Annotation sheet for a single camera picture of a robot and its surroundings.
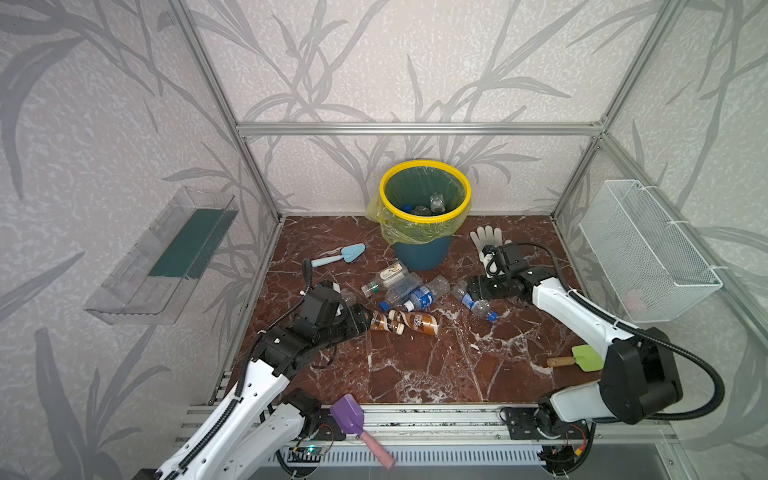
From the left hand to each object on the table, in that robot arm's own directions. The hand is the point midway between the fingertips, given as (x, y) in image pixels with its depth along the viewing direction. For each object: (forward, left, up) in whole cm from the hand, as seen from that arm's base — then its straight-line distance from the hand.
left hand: (369, 312), depth 74 cm
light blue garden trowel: (+32, +12, -20) cm, 39 cm away
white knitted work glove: (+40, -41, -19) cm, 60 cm away
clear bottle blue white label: (+11, -15, -13) cm, 23 cm away
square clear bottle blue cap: (+14, -8, -14) cm, 21 cm away
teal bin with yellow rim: (+31, -17, -18) cm, 40 cm away
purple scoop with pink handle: (-21, +5, -17) cm, 27 cm away
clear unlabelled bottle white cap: (+38, -19, +1) cm, 43 cm away
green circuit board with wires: (-28, +15, -20) cm, 38 cm away
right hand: (+15, -31, -7) cm, 35 cm away
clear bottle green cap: (+20, -6, -14) cm, 25 cm away
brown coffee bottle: (+3, -14, -13) cm, 20 cm away
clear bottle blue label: (+13, +9, -16) cm, 22 cm away
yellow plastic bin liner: (+44, -12, +3) cm, 45 cm away
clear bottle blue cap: (+9, -32, -15) cm, 37 cm away
